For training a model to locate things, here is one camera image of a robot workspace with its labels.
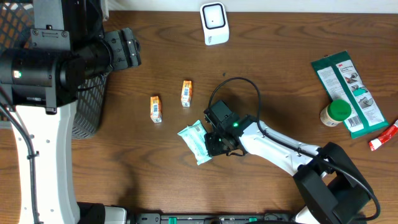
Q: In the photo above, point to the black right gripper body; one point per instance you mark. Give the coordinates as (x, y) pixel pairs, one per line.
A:
(216, 143)

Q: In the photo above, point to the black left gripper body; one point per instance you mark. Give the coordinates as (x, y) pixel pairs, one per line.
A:
(122, 51)

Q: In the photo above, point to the mint green wipes pack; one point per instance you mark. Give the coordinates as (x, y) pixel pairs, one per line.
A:
(194, 137)

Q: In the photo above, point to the orange small carton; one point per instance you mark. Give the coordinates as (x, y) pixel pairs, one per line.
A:
(186, 95)
(155, 109)

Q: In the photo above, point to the green lid spice jar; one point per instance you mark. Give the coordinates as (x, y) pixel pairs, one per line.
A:
(335, 113)

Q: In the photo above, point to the green 3M glove package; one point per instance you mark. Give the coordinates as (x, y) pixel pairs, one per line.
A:
(340, 78)

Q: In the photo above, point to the red snack stick packet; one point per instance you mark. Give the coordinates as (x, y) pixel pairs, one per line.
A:
(384, 137)

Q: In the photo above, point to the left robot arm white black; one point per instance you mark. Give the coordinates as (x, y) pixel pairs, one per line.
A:
(54, 56)

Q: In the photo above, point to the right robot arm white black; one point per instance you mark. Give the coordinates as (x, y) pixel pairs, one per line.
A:
(332, 187)

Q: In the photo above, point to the white barcode scanner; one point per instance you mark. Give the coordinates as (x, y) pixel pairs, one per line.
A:
(215, 23)

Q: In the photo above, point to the grey plastic mesh basket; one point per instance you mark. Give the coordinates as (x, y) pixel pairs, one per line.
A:
(17, 18)

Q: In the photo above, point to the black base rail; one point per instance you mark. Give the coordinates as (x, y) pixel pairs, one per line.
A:
(156, 218)

